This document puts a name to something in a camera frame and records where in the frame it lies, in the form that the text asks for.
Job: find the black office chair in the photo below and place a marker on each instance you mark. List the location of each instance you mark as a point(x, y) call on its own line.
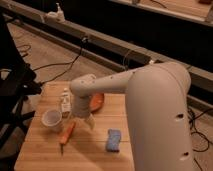
point(14, 89)

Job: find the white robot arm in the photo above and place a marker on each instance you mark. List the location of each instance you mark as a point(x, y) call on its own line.
point(156, 108)

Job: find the long metal rail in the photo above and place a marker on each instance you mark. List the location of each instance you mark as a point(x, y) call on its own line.
point(117, 27)

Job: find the blue sponge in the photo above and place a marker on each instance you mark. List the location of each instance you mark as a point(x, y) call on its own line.
point(113, 140)

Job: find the orange round plate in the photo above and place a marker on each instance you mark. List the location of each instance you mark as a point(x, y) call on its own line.
point(97, 102)

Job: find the white object on rail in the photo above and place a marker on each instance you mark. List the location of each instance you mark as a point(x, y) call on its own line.
point(58, 15)

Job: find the white ceramic cup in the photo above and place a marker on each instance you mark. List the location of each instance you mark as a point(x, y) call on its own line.
point(52, 119)

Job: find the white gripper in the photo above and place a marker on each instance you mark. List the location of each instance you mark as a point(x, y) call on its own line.
point(81, 109)

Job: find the white glue bottle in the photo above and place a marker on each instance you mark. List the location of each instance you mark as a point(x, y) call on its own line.
point(65, 103)

